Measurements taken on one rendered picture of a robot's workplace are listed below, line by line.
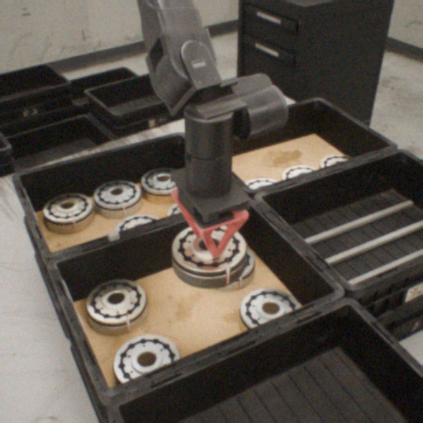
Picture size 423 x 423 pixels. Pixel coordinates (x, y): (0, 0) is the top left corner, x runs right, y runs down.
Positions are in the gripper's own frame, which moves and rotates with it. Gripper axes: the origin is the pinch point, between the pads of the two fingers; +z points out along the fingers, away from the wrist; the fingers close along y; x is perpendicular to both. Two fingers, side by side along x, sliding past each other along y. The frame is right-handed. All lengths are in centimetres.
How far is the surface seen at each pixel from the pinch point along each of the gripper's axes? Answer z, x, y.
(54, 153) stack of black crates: 69, -6, 152
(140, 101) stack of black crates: 58, -49, 160
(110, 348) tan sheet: 22.9, 14.3, 7.0
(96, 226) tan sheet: 23.2, 6.4, 38.7
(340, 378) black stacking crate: 22.7, -15.2, -15.2
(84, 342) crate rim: 13.2, 18.7, 1.9
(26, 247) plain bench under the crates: 36, 20, 55
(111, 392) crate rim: 12.8, 18.0, -7.7
